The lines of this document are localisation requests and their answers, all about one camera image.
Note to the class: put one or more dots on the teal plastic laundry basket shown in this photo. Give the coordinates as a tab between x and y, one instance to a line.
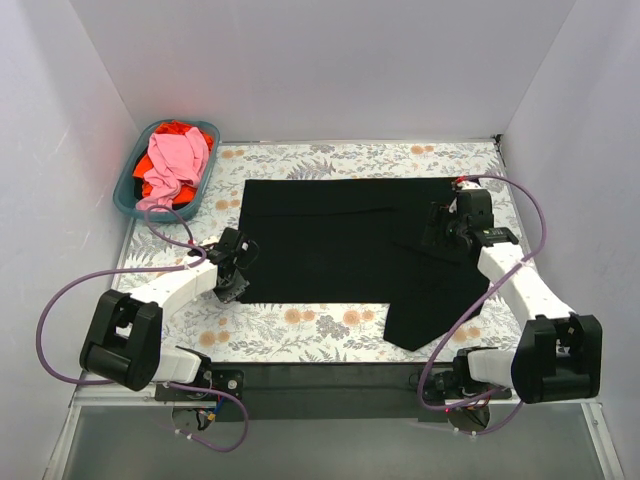
123	195

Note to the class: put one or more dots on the orange t shirt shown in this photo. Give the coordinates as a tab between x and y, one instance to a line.
145	170

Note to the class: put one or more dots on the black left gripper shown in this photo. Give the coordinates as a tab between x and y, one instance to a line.
232	288

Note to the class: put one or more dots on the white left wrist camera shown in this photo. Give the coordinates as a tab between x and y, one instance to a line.
203	249

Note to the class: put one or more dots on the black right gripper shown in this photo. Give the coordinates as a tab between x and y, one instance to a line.
435	230

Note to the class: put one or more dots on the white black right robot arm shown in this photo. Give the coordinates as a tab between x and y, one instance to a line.
558	355

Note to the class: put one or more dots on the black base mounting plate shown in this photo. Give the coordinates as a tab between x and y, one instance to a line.
306	391

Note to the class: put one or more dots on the black t shirt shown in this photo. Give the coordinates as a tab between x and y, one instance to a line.
357	241

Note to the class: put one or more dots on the floral patterned table mat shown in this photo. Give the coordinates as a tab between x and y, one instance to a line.
316	332

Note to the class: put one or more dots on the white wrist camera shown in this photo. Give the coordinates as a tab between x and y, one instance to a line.
463	184
203	249

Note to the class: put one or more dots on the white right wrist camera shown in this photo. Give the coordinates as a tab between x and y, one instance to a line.
463	184

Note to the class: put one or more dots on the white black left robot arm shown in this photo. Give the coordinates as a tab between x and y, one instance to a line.
124	340

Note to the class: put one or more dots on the aluminium frame rail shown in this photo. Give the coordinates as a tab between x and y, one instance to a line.
157	434

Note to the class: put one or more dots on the pink t shirt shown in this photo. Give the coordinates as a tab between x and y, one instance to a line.
172	165

